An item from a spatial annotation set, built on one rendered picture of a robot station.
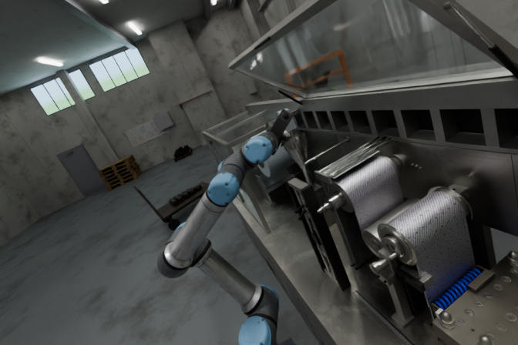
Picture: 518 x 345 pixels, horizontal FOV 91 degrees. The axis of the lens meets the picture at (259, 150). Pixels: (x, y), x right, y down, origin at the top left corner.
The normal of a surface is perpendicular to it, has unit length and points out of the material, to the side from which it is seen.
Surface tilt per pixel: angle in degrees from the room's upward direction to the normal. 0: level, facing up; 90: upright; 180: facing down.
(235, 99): 90
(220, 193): 90
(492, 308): 0
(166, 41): 90
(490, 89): 90
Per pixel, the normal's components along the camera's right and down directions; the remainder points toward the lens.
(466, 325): -0.39, -0.88
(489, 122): -0.86, 0.45
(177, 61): 0.19, 0.21
